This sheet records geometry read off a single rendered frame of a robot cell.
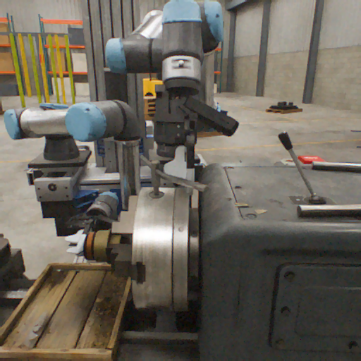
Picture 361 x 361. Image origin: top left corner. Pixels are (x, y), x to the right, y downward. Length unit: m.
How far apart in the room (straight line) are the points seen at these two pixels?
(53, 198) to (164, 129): 0.84
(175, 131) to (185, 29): 0.19
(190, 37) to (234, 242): 0.39
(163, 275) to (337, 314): 0.36
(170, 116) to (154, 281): 0.35
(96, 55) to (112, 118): 0.59
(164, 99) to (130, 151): 0.51
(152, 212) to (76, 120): 0.42
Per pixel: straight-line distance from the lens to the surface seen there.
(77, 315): 0.98
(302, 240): 0.62
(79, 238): 0.87
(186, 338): 0.92
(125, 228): 0.85
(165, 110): 0.62
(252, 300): 0.68
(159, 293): 0.74
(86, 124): 0.98
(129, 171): 1.13
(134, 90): 1.54
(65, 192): 1.33
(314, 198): 0.73
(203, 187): 0.53
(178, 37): 0.64
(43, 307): 1.04
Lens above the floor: 1.52
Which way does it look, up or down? 20 degrees down
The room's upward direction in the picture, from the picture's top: straight up
